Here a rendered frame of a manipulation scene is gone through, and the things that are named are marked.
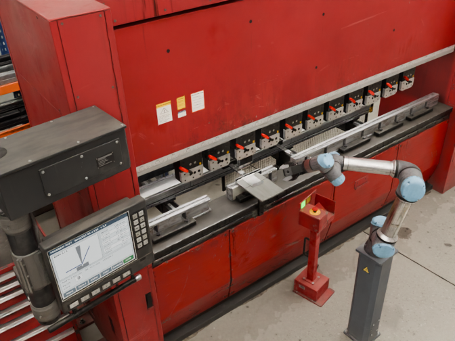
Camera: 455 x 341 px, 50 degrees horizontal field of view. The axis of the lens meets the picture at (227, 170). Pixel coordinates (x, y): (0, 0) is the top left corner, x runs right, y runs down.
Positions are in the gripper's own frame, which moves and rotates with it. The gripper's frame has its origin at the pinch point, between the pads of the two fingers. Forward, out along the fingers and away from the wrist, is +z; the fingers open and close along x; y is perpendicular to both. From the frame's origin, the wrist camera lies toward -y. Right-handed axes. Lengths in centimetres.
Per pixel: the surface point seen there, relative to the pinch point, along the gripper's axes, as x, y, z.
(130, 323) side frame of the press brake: -56, -83, 69
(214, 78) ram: 60, -21, 5
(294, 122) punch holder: 29, 47, 25
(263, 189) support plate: -6.5, 11.8, 34.7
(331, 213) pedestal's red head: -36, 60, 32
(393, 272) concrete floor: -100, 123, 49
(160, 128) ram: 42, -55, 20
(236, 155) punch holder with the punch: 18.5, 0.1, 34.9
